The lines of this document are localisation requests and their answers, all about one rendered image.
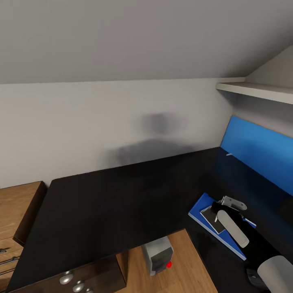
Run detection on mouse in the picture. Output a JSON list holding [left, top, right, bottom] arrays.
[[247, 268, 269, 290]]

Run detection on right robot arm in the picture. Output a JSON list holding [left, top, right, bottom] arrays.
[[210, 196, 293, 293]]

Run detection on notebook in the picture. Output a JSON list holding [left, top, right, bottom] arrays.
[[200, 206, 225, 234]]

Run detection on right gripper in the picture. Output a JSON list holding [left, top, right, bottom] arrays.
[[210, 202, 225, 214]]

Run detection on monitor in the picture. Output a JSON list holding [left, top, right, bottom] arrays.
[[277, 196, 293, 225]]

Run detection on folder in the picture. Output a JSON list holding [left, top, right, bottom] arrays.
[[188, 193, 256, 260]]

